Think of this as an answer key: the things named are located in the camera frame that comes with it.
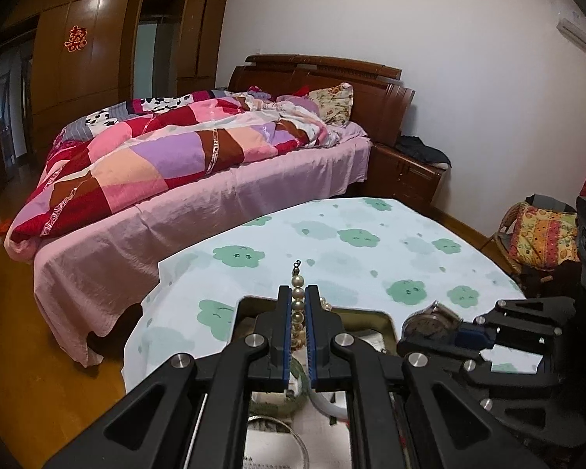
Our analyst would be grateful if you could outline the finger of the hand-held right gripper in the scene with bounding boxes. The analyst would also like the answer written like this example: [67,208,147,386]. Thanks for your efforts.
[475,297,577,353]
[456,329,563,410]

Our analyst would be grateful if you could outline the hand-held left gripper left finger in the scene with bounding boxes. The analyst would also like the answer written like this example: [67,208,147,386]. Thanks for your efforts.
[41,284,294,469]

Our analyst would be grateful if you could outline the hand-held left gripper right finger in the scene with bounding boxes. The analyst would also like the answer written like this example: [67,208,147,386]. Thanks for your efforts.
[305,284,548,469]

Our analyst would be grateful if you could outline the silver metal watch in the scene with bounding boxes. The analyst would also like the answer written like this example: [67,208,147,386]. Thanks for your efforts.
[402,300,463,341]

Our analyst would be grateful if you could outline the green jade bangle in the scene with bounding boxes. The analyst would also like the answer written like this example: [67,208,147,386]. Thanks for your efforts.
[249,356,309,414]

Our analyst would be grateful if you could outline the white pearl necklace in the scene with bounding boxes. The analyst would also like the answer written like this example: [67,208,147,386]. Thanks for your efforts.
[288,260,334,353]

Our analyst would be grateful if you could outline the rectangular metal tin box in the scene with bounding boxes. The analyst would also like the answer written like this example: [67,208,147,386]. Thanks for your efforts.
[231,294,402,469]

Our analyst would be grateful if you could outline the white bangle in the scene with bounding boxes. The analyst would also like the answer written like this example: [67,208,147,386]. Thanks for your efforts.
[309,390,353,424]

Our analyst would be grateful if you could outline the wicker chair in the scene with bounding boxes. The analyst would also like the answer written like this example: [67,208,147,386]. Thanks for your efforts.
[492,194,583,295]

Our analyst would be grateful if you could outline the thin silver bangle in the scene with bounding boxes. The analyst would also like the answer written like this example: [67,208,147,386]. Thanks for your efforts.
[247,414,307,469]

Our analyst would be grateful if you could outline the orange patterned cushion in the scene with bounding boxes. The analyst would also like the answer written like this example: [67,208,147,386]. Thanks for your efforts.
[508,203,581,270]

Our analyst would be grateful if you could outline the printed paper sheet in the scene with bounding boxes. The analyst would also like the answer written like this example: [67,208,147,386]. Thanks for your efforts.
[247,398,358,469]

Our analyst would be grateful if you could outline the wooden nightstand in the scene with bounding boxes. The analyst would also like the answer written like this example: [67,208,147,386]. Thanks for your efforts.
[370,142,446,212]

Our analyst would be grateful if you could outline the pink bed sheet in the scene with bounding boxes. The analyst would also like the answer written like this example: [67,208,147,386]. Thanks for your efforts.
[32,122,375,368]

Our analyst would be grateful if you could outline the dark folded clothes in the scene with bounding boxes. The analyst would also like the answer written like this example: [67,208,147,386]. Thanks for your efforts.
[394,135,453,166]

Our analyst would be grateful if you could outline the patchwork quilt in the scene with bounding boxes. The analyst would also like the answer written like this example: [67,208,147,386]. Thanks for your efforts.
[5,89,331,256]

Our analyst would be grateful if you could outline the floral pillow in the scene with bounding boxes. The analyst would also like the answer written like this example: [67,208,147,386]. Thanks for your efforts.
[307,81,355,126]

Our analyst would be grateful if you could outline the wooden bed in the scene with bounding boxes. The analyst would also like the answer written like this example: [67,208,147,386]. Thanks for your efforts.
[5,54,417,368]

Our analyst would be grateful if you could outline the white air conditioner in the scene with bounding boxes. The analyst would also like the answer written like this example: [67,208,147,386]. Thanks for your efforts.
[556,9,586,67]

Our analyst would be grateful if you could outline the brown wooden wardrobe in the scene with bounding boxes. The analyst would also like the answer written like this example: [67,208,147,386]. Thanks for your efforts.
[0,0,236,184]

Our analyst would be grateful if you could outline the red paper decoration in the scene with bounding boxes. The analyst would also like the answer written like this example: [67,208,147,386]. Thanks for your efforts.
[63,25,88,54]

